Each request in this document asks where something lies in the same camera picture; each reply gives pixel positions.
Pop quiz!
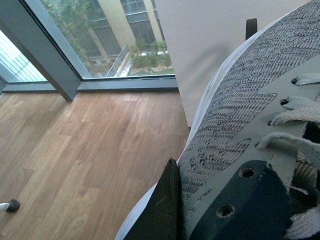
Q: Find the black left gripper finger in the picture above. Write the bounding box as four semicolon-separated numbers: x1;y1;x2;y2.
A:
124;158;184;240

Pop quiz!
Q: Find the grey sneaker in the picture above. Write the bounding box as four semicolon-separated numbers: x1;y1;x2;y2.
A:
116;0;320;240

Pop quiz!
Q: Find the black metal shoe rack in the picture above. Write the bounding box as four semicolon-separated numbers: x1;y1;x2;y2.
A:
245;18;258;40

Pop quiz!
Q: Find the white chair leg with caster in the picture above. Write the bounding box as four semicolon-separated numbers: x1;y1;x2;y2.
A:
0;199;21;214

